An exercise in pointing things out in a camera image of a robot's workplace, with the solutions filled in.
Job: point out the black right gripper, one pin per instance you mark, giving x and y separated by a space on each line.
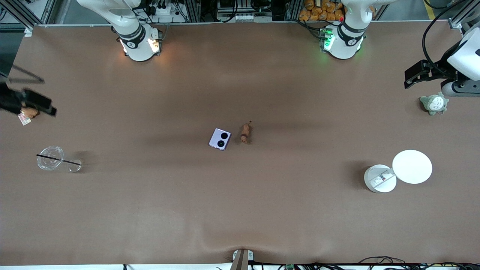
10 100

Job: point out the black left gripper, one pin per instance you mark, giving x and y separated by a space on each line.
445 62

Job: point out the small brown toy dog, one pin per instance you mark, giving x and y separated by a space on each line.
245 133

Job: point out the lilac flip phone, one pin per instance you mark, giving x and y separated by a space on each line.
220 139

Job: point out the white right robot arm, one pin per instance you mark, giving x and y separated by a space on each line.
135 41

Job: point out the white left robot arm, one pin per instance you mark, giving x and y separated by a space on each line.
347 41

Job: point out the small brown plush toy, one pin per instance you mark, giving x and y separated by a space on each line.
30 112

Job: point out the plush toy paper tag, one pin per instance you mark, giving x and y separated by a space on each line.
24 120

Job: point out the grey totoro plush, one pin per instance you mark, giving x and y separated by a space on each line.
434 104

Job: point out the clear plastic cup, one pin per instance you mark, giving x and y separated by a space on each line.
50 158

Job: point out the black drinking straw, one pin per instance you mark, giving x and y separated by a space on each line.
60 160

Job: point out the white round lid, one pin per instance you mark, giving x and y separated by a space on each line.
412 167

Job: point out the white round container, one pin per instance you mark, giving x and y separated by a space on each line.
380 179

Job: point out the orange bread toy pile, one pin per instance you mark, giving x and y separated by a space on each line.
322 11

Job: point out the white power strip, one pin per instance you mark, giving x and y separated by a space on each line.
161 9

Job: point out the white socket block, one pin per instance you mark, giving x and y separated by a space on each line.
245 17

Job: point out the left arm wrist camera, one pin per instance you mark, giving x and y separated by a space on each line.
461 89

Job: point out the aluminium corner frame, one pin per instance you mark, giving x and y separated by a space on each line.
17 13
463 15

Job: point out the aluminium frame post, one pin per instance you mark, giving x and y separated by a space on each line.
194 10
291 9

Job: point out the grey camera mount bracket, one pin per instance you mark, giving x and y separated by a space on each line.
242 259

